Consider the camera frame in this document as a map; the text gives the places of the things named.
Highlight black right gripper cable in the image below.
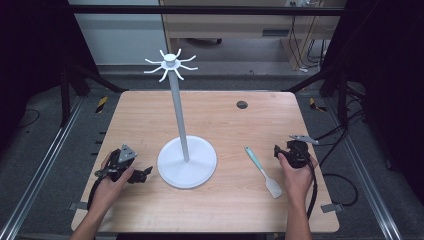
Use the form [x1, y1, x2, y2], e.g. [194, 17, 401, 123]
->
[294, 143, 319, 221]

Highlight white hook stand rack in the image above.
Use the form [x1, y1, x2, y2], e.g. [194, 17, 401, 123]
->
[143, 48, 219, 190]

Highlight person's left hand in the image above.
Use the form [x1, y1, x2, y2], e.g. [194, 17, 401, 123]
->
[89, 152, 136, 215]

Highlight black frame crossbar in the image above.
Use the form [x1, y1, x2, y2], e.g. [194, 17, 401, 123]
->
[67, 4, 346, 17]

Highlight black frame strut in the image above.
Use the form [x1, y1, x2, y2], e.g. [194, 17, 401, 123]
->
[285, 64, 350, 128]
[59, 63, 128, 128]

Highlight hanging cables under desk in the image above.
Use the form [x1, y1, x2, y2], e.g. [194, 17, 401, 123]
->
[287, 14, 330, 74]

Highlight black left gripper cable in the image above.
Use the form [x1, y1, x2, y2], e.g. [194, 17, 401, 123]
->
[86, 149, 122, 212]

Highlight grey metal table bracket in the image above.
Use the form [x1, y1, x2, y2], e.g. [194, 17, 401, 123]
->
[68, 201, 89, 212]
[320, 202, 345, 214]

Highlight bundle of black floor cables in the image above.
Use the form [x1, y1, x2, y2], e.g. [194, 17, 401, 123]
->
[313, 108, 366, 168]

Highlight black curtain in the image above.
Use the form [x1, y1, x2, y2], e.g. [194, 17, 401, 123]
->
[0, 0, 99, 154]
[320, 0, 424, 204]

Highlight teal handled white spatula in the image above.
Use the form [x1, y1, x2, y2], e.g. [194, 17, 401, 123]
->
[244, 145, 284, 200]

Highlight aluminium floor rail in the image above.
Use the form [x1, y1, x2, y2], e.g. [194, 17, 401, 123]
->
[0, 95, 86, 240]
[323, 97, 405, 240]

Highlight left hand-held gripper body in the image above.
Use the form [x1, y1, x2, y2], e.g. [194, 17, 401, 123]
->
[94, 143, 139, 183]

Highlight white cabinet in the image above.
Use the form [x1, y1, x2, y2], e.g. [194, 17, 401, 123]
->
[67, 0, 168, 66]

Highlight yellow black floor tape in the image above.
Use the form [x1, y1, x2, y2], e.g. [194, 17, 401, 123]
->
[95, 96, 110, 114]
[308, 97, 328, 113]

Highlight person's right hand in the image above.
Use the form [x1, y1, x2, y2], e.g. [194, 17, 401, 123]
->
[278, 153, 319, 203]

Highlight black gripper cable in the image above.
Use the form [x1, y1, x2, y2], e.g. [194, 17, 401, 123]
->
[86, 149, 122, 212]
[294, 143, 319, 221]

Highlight black floor cable loop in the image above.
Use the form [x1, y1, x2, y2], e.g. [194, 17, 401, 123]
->
[321, 172, 360, 207]

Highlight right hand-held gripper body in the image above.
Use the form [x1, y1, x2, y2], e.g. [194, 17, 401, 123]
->
[282, 134, 320, 170]

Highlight thin black floor cable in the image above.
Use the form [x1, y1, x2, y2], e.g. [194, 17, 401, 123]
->
[15, 107, 42, 130]

